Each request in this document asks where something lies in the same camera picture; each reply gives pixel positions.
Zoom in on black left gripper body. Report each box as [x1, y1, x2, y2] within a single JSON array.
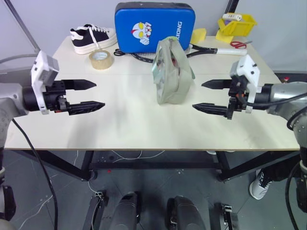
[[44, 80, 71, 114]]

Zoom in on yellow cloth piece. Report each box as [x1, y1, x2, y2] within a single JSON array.
[[192, 28, 207, 42]]

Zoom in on yellow plastic bin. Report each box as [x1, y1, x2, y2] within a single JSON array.
[[215, 14, 258, 43]]

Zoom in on red-handled scissors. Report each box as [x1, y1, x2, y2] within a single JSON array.
[[230, 40, 254, 49]]

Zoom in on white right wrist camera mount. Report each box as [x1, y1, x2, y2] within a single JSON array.
[[229, 54, 261, 114]]

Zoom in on white person's shoe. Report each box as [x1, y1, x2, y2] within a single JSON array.
[[249, 168, 273, 200]]

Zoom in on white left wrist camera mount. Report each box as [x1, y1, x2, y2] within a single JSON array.
[[30, 50, 60, 115]]

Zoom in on roll of brown tape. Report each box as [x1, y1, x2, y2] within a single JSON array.
[[88, 50, 114, 71]]

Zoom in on black metal table frame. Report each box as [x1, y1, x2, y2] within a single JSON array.
[[13, 149, 301, 183]]

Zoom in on green canvas bag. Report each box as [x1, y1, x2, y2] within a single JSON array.
[[151, 36, 196, 105]]

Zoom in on dark rounded shape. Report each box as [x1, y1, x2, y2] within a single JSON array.
[[166, 195, 212, 230], [114, 191, 142, 230]]

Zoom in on thin white floor wire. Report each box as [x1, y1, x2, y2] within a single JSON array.
[[18, 149, 166, 229]]

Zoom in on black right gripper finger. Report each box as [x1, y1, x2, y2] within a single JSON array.
[[201, 80, 232, 91], [192, 103, 229, 118]]

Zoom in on black racket with white handle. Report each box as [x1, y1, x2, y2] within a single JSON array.
[[130, 43, 248, 64]]

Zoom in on black floor stand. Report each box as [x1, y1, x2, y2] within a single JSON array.
[[83, 190, 109, 230], [213, 202, 241, 230]]

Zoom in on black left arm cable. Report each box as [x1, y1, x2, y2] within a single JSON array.
[[11, 118, 59, 230]]

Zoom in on grey cable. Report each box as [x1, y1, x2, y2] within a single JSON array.
[[0, 54, 37, 64]]

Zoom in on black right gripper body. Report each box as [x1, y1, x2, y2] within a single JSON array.
[[226, 75, 249, 120]]

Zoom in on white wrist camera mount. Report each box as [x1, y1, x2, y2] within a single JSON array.
[[30, 50, 60, 115], [229, 54, 261, 114]]

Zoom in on blue cartoon kick pad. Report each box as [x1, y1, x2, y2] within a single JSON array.
[[114, 1, 196, 54]]

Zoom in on white power strip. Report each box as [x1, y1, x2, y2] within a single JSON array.
[[222, 12, 243, 21]]

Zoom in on black slanted pole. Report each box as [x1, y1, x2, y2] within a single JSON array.
[[224, 0, 240, 15]]

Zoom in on grey slanted pole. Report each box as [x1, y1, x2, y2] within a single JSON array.
[[4, 0, 41, 52]]

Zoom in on black and white sneaker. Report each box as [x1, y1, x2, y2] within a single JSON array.
[[70, 23, 118, 56]]

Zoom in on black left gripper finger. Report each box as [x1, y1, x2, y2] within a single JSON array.
[[66, 100, 106, 116], [64, 79, 97, 92]]

